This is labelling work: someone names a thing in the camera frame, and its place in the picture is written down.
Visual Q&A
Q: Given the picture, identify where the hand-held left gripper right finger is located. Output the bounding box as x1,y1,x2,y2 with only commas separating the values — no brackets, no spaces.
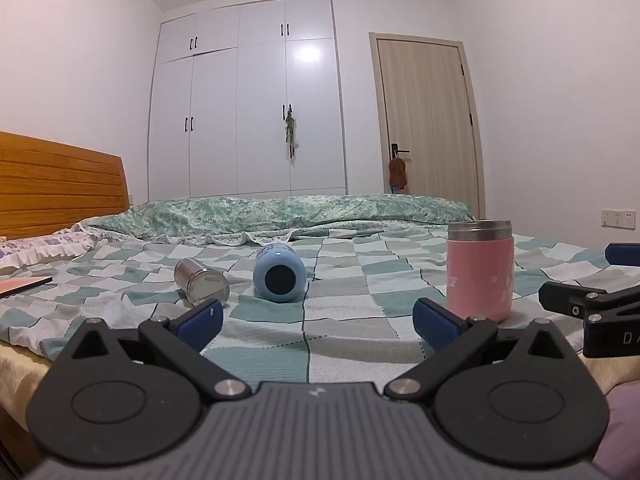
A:
383,297,583,402

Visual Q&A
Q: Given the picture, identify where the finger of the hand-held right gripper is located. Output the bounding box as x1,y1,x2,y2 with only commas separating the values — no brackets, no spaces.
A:
604,242,640,267
539,281,640,319

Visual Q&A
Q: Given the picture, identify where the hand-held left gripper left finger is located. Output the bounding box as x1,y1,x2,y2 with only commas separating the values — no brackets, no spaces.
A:
55,299,252,402

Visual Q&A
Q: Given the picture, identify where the light blue cup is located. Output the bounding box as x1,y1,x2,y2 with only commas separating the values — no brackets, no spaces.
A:
252,242,307,304

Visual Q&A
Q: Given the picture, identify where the stainless steel cup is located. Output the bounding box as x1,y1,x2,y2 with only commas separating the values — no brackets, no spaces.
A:
173,258,231,307

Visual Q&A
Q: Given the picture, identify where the pink cup with steel rim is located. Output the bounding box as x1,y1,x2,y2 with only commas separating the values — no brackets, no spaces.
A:
446,219,515,324

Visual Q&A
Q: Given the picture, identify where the checkered green blanket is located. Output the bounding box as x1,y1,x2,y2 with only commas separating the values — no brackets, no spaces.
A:
0,225,640,386

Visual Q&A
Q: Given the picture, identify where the purple cloth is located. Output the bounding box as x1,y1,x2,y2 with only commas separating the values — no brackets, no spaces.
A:
606,384,640,480

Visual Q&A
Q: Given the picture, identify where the green floral quilt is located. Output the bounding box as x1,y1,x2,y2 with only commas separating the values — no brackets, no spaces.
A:
87,194,474,247

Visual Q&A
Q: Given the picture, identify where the floral ruffled pillow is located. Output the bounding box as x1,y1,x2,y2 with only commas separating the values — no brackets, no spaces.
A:
0,229,99,277

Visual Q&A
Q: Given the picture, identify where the red notebook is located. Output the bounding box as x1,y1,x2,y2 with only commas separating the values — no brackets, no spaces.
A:
0,275,54,299

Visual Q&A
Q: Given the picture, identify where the yellow bed sheet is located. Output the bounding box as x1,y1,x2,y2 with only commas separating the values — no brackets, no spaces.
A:
0,342,57,471

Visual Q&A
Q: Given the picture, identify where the wooden bed headboard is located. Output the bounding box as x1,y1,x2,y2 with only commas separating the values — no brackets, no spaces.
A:
0,131,132,240

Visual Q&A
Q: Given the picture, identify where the green hanging ornament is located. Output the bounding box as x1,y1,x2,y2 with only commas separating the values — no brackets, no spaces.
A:
282,105,300,162

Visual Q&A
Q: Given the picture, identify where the beige wooden door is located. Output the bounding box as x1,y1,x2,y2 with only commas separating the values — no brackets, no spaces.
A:
369,32,486,221

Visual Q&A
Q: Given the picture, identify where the white wardrobe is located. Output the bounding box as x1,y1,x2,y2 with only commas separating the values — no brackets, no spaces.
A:
147,0,349,201

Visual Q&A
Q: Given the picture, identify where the white wall socket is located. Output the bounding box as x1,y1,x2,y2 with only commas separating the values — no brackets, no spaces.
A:
602,209,636,229

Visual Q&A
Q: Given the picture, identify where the brown pouch on door handle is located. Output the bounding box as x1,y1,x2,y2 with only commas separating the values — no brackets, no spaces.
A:
388,156,410,194

